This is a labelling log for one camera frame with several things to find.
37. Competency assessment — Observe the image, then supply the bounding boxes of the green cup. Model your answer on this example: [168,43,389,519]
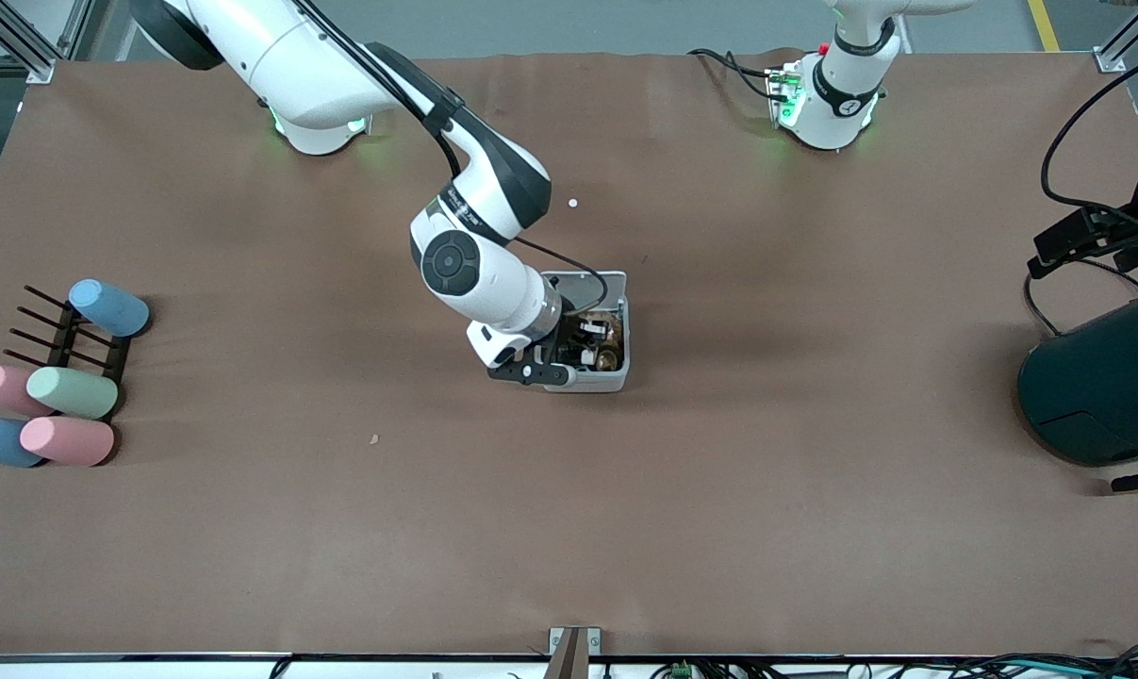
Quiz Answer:
[25,366,120,422]

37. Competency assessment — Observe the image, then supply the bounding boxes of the small grey bin lid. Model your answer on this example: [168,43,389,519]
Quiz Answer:
[542,271,627,309]

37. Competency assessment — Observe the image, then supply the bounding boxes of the brown snack packet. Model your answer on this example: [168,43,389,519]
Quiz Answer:
[595,314,624,372]

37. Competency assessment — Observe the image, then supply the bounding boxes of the bundle of black cables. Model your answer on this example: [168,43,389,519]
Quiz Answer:
[653,641,1138,679]

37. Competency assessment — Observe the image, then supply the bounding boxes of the aluminium frame profile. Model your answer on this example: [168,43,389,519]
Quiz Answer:
[1092,0,1138,75]
[0,0,122,84]

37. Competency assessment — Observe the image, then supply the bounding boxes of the black looped cable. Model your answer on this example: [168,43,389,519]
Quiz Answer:
[1022,257,1138,339]

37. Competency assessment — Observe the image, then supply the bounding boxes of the black cup rack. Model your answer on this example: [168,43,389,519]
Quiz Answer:
[8,284,134,422]

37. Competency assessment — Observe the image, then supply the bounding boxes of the black base cables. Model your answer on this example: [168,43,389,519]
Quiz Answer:
[687,47,779,103]

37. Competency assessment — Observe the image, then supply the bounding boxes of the small grey desktop bin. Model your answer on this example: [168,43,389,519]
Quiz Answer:
[536,272,630,393]

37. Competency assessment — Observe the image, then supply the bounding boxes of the metal table edge bracket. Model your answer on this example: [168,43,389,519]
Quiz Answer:
[548,627,602,679]

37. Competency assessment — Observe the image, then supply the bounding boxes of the large dark teal bin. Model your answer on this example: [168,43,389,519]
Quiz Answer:
[1018,288,1138,469]

